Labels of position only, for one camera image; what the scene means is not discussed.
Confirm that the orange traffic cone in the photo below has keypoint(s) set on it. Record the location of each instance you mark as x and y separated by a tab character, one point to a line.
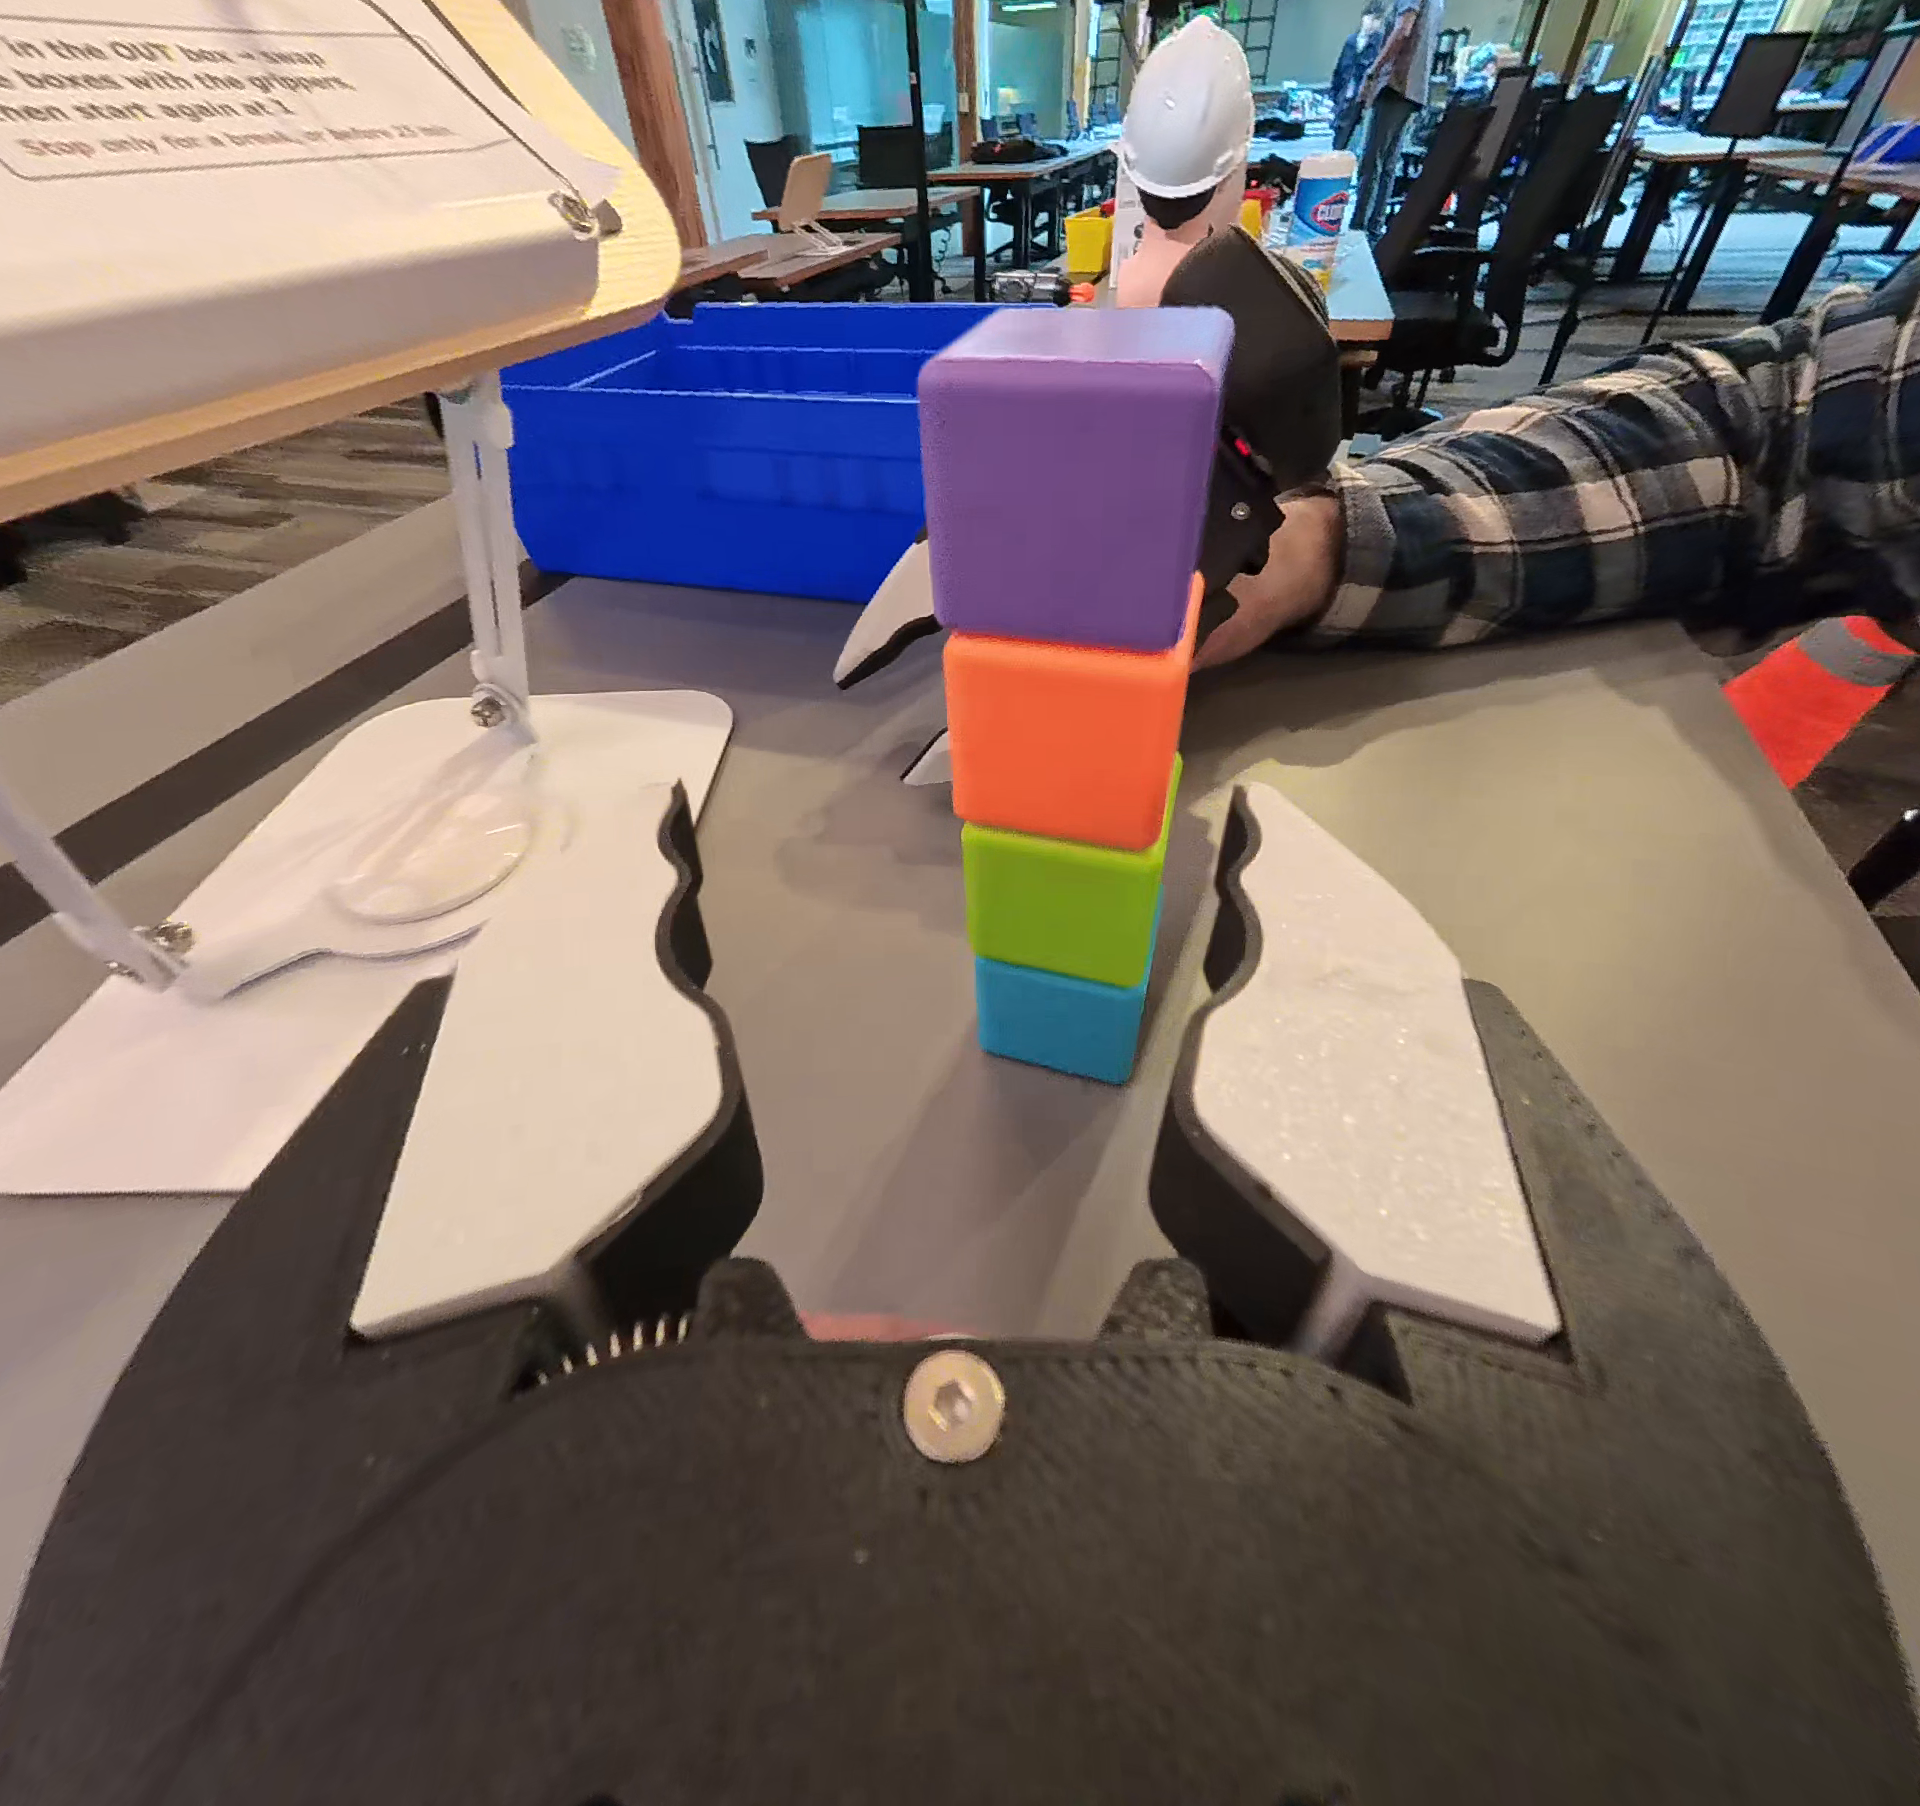
1816	695

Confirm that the person's right hand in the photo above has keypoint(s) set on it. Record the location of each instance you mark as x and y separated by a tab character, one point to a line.
1304	576

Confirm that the person's right forearm plaid sleeve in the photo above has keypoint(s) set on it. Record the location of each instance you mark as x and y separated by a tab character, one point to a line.
1575	488

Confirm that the orange cube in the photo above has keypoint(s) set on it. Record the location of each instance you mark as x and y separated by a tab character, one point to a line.
1065	741

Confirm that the purple cube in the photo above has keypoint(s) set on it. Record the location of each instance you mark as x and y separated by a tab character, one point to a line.
1065	488

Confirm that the grey desk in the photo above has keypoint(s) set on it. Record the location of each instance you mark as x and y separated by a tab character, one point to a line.
1502	863

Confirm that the blue plastic bin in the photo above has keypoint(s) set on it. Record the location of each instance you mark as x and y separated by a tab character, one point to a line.
719	488

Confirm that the wooden top table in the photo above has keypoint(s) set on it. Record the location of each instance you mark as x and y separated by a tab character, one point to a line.
1725	152
873	205

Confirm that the light blue cube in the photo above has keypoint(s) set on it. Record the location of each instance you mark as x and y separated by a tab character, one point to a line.
1056	1021

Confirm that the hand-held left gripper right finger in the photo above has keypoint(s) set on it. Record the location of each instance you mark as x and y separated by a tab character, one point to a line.
1353	1087

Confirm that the green cube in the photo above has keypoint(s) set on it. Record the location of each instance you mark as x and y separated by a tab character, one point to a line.
1056	897

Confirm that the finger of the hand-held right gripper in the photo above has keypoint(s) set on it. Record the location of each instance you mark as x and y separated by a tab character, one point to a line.
886	631
937	768

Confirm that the small yellow bin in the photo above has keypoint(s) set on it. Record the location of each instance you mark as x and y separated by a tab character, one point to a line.
1092	243

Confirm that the black office chair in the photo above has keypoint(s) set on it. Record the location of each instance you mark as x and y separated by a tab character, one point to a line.
1462	231

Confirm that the printed instruction sheet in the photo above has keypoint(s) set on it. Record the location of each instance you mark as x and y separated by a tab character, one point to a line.
180	66

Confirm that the white hard hat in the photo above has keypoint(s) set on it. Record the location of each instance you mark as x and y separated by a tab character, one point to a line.
1195	111

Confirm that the white wipes canister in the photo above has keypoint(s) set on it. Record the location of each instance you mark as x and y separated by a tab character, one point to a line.
1319	224

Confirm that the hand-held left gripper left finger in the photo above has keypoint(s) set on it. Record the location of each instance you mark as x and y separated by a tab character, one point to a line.
555	1057

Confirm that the wooden document stand white base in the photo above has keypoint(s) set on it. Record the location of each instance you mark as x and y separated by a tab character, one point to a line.
631	741

